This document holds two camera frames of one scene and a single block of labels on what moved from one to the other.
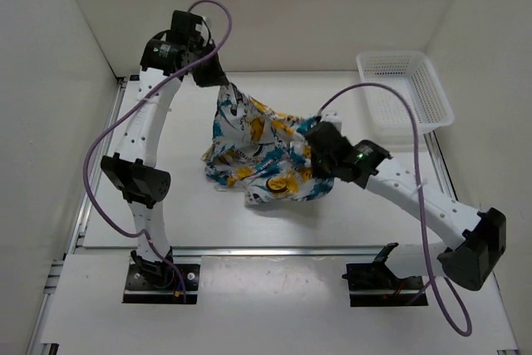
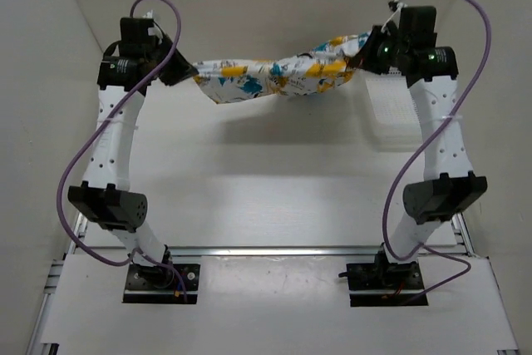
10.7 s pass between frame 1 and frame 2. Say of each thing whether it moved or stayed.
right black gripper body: moved
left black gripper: moved
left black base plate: stayed
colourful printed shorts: moved
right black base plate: stayed
